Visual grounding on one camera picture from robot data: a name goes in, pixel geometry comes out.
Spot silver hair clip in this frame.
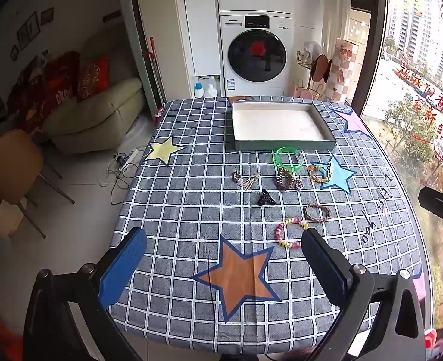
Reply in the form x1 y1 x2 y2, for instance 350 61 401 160
239 172 261 190

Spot grey tray with white inside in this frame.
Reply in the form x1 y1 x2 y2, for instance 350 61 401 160
231 100 337 152

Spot red patterned cushion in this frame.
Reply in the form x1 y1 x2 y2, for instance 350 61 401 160
76 56 109 102

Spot red handled mop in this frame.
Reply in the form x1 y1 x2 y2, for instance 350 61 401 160
143 38 164 117

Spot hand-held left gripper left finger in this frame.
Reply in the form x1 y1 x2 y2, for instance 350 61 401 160
23 227 148 361

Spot cream leather sofa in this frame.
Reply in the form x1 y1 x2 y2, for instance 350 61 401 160
42 77 147 155

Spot white washing machine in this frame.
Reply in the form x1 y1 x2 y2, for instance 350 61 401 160
219 11 295 97

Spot orange chair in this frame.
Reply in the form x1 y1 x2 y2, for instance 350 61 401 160
0 128 75 239

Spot brown hat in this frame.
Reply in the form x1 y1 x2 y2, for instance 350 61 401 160
312 54 329 83

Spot gold wire rack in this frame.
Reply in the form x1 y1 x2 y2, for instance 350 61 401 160
296 41 333 100

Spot brown braided bracelet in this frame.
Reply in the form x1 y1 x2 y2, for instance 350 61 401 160
303 202 331 223

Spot pink checkered box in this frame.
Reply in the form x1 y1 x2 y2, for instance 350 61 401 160
326 38 359 102

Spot black claw hair clip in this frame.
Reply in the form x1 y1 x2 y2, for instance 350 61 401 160
258 189 276 207

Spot red window stickers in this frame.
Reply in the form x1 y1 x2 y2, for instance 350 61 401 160
392 56 443 174

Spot large dark picture frame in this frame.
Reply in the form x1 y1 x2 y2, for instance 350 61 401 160
17 12 40 49

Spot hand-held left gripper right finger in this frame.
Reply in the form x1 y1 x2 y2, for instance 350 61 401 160
301 229 427 361

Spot yellow cord bracelet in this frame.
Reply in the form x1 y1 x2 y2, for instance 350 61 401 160
306 162 334 184

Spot pink yellow bead bracelet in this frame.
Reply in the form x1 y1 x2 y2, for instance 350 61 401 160
274 217 309 249

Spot red printed blanket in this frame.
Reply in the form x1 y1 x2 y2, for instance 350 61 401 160
7 51 81 121

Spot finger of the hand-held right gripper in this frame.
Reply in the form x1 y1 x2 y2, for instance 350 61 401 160
418 185 443 243

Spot green plastic bangle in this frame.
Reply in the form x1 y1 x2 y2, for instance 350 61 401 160
273 146 305 171

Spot white tall cabinet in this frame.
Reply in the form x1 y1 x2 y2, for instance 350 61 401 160
172 0 222 98

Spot tangled floor cables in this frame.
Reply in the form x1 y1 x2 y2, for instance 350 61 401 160
99 147 147 205

